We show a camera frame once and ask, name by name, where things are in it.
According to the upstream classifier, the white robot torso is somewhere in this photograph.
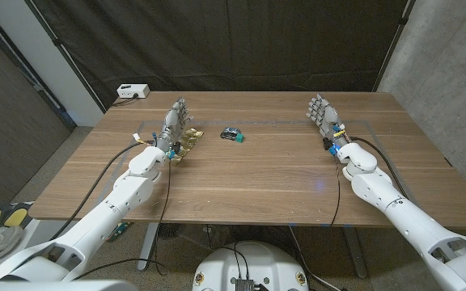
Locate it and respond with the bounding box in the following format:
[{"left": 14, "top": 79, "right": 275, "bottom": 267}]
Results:
[{"left": 192, "top": 241, "right": 310, "bottom": 291}]

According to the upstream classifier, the small black and teal object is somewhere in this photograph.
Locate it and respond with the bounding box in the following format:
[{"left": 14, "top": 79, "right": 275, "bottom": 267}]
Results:
[{"left": 219, "top": 127, "right": 245, "bottom": 144}]

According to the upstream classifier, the thin black left wrist cable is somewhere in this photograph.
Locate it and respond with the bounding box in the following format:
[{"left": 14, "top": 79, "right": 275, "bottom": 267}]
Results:
[{"left": 151, "top": 159, "right": 173, "bottom": 278}]

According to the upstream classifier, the black backdrop curtain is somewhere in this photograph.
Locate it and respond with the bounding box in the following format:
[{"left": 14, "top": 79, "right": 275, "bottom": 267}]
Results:
[{"left": 24, "top": 0, "right": 416, "bottom": 110}]

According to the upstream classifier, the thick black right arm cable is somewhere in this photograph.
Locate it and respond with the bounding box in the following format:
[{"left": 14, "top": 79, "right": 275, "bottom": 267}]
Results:
[{"left": 348, "top": 136, "right": 410, "bottom": 201}]

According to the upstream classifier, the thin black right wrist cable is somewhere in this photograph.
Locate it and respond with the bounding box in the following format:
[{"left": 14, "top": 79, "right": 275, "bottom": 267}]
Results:
[{"left": 329, "top": 155, "right": 342, "bottom": 228}]

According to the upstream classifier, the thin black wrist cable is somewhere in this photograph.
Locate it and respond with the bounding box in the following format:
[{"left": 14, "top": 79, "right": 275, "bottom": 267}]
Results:
[
  {"left": 151, "top": 159, "right": 173, "bottom": 278},
  {"left": 329, "top": 155, "right": 342, "bottom": 228}
]

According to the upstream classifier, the white power strip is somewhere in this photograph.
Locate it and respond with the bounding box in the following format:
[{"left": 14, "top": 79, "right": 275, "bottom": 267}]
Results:
[{"left": 116, "top": 83, "right": 150, "bottom": 99}]

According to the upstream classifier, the black power strip cable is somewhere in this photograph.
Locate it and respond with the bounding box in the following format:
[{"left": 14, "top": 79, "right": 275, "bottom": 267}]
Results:
[{"left": 111, "top": 93, "right": 139, "bottom": 108}]

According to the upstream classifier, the black backdrop stand pole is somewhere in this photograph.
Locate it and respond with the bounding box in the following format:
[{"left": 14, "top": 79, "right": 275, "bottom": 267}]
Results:
[
  {"left": 24, "top": 0, "right": 108, "bottom": 114},
  {"left": 372, "top": 0, "right": 417, "bottom": 93}
]

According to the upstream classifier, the grey table leg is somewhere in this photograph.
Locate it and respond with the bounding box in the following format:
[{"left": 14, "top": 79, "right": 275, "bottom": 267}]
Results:
[
  {"left": 341, "top": 226, "right": 368, "bottom": 280},
  {"left": 136, "top": 221, "right": 160, "bottom": 272}
]

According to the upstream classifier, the gold foil seal sheet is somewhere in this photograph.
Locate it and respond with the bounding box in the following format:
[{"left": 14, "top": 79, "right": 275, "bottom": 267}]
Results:
[{"left": 170, "top": 128, "right": 205, "bottom": 166}]

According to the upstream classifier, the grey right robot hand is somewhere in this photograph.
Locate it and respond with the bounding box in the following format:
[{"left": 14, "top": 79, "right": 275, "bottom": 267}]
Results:
[{"left": 306, "top": 93, "right": 354, "bottom": 153}]

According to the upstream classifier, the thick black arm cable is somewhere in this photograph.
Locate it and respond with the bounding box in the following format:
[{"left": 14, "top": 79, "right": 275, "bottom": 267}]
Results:
[
  {"left": 348, "top": 136, "right": 410, "bottom": 201},
  {"left": 49, "top": 139, "right": 155, "bottom": 242}
]

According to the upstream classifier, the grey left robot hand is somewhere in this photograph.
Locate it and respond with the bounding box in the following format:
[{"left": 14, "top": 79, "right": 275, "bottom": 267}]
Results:
[{"left": 154, "top": 96, "right": 196, "bottom": 154}]

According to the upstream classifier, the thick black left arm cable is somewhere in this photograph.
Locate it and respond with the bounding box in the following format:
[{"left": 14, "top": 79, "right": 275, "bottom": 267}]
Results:
[{"left": 49, "top": 139, "right": 155, "bottom": 242}]

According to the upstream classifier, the green and orange toy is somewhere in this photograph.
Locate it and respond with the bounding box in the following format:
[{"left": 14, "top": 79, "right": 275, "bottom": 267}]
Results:
[{"left": 107, "top": 221, "right": 131, "bottom": 243}]

